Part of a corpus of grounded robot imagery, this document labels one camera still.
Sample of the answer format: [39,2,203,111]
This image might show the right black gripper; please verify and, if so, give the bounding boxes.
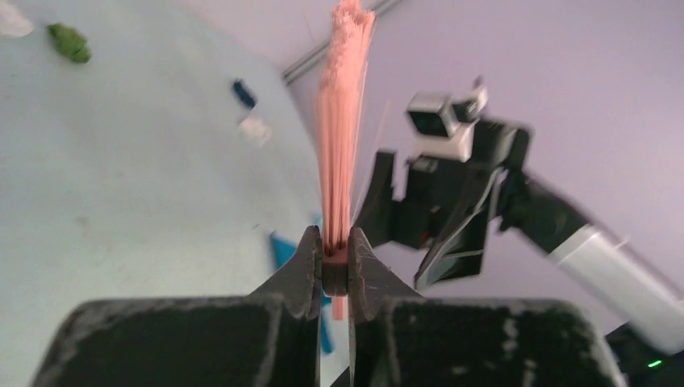
[354,120,532,290]

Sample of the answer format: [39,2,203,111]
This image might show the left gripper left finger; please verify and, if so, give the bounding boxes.
[32,226,323,386]

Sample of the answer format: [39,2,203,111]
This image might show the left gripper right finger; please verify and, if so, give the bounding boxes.
[347,228,626,386]

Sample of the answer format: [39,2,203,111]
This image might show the blue plastic dustpan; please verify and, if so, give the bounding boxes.
[269,215,334,355]

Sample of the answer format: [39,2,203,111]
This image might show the pink hand brush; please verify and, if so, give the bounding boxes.
[316,1,375,320]

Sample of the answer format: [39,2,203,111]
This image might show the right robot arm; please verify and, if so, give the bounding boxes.
[355,119,683,386]

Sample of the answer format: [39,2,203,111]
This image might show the white paper scrap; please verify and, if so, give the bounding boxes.
[0,0,34,38]
[238,116,273,148]

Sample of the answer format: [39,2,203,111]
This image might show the dark blue paper scrap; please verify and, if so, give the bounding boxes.
[231,79,257,110]

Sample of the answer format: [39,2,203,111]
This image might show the green paper scrap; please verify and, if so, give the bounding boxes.
[46,23,91,64]

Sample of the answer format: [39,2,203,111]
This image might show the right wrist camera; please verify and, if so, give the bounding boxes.
[407,77,488,162]

